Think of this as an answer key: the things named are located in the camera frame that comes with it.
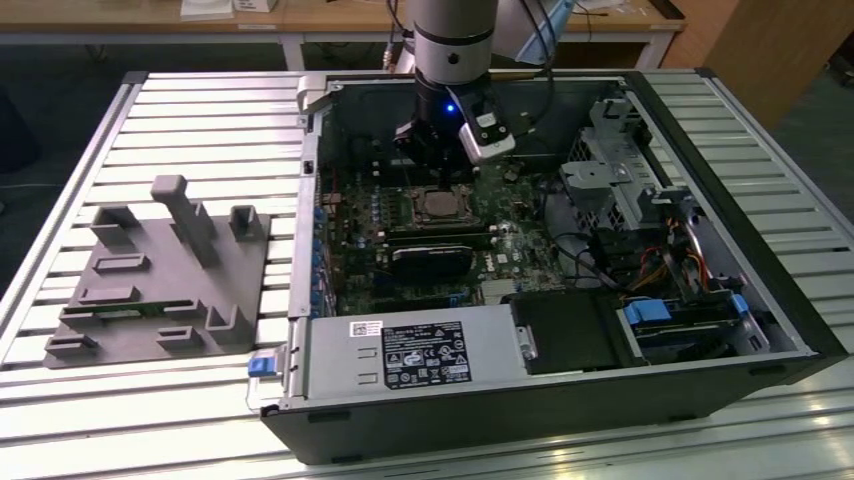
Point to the blue plastic clip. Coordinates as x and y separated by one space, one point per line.
739 306

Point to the wooden cabinet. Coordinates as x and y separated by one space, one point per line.
768 50

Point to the wooden desk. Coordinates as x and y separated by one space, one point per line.
134 25

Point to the black plastic shroud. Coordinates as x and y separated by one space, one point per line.
574 330

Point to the grey parts rack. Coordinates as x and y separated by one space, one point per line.
174 280

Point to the CPU socket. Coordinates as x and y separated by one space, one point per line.
473 222

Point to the black open PC case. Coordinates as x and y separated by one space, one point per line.
468 425

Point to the white box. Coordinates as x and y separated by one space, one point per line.
255 5

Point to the grey power supply unit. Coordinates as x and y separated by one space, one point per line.
334 360

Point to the white paper stack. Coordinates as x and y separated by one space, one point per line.
207 10

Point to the silver topped CPU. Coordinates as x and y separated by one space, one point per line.
444 204

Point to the green RAM stick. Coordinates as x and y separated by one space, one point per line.
127 311

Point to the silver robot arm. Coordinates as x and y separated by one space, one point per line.
454 40

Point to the hard disk in blue carrier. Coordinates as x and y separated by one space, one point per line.
648 312

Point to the green motherboard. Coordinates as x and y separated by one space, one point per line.
528 250

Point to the black graphics card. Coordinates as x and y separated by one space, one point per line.
434 262

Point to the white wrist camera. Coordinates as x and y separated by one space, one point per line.
490 137

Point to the small silver heatsink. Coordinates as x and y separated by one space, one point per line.
500 291

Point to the grey metal drive cage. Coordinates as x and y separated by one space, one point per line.
588 180

